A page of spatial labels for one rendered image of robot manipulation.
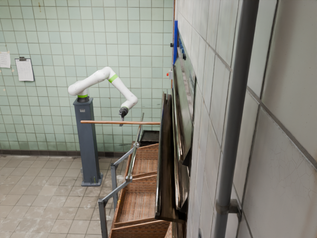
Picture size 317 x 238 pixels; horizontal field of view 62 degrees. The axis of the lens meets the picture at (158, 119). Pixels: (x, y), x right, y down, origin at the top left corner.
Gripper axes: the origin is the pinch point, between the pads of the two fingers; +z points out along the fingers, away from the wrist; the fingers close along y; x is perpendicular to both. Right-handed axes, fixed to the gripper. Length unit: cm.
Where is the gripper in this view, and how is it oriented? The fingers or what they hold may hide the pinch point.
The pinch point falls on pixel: (120, 119)
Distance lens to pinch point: 282.0
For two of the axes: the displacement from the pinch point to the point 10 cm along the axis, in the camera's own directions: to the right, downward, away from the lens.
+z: -0.4, 4.2, -9.1
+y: -0.2, 9.1, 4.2
